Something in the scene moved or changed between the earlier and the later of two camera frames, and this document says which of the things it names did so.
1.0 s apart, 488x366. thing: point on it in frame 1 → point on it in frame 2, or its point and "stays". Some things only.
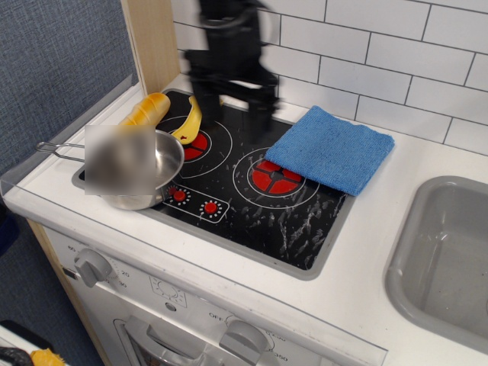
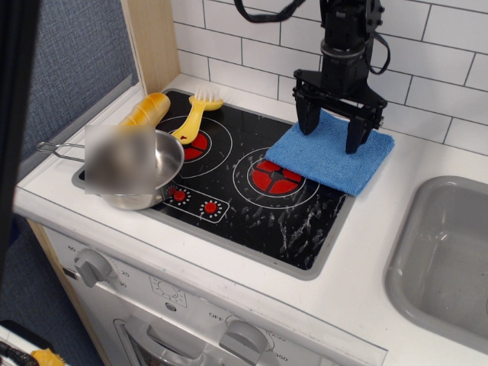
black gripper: (233, 56) → (341, 85)
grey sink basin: (438, 277) stays
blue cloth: (334, 152) stays
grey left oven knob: (92, 266) stays
